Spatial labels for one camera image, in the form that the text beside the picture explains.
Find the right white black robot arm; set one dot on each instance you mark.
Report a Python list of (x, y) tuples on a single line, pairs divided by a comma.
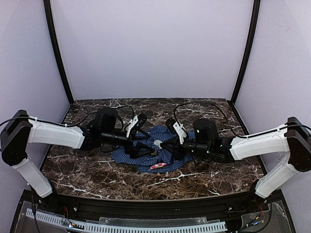
[(292, 138)]

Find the white slotted cable duct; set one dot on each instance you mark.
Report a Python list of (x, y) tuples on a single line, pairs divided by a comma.
[(119, 225)]

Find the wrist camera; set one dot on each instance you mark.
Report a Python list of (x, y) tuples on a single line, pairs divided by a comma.
[(135, 124), (176, 128)]

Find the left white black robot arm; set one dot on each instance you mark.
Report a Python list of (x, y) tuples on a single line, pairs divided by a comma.
[(22, 129)]

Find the pink flower brooch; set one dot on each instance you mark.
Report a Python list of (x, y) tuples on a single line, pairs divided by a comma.
[(159, 165)]

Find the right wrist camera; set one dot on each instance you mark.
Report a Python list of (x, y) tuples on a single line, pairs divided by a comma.
[(176, 128)]

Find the black frame post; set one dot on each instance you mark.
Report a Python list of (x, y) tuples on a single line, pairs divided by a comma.
[(56, 50), (247, 50)]

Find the left black frame post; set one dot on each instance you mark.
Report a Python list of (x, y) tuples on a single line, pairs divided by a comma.
[(56, 50)]

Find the right black frame post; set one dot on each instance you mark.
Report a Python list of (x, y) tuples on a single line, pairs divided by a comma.
[(247, 50)]

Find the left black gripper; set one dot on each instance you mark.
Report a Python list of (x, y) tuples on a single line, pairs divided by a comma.
[(131, 142)]

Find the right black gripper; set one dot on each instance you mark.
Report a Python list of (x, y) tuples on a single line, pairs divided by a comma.
[(178, 147)]

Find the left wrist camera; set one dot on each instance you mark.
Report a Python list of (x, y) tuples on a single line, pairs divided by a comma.
[(135, 124)]

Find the black aluminium front rail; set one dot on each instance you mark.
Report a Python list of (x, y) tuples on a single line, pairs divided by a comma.
[(225, 207)]

